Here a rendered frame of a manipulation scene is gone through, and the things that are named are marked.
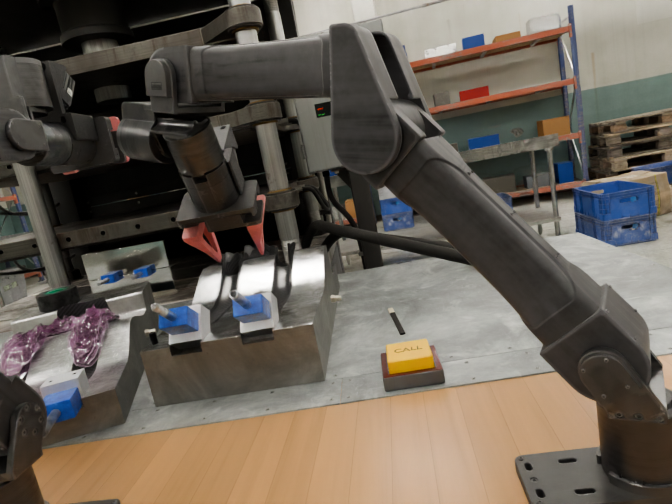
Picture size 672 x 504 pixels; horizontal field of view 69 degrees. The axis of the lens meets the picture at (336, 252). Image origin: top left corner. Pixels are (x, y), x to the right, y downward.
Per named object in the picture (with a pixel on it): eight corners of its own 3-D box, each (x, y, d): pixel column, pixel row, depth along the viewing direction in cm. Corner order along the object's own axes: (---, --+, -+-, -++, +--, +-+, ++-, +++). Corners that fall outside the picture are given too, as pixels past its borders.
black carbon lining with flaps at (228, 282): (281, 328, 76) (268, 270, 74) (183, 344, 78) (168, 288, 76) (306, 273, 110) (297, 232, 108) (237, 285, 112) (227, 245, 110)
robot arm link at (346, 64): (134, 45, 52) (399, 16, 37) (196, 51, 60) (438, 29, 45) (149, 161, 56) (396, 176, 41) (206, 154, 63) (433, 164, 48)
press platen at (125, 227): (317, 246, 140) (304, 185, 137) (-91, 320, 152) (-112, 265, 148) (333, 210, 222) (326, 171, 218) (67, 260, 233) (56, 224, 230)
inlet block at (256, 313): (253, 311, 61) (251, 271, 63) (215, 317, 62) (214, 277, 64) (280, 332, 73) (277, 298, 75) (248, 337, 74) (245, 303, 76)
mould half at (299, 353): (325, 381, 71) (306, 293, 68) (155, 407, 73) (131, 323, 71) (340, 286, 120) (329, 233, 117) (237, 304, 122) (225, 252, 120)
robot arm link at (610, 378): (574, 352, 37) (663, 356, 34) (584, 310, 45) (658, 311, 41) (582, 426, 38) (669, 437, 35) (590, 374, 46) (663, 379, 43)
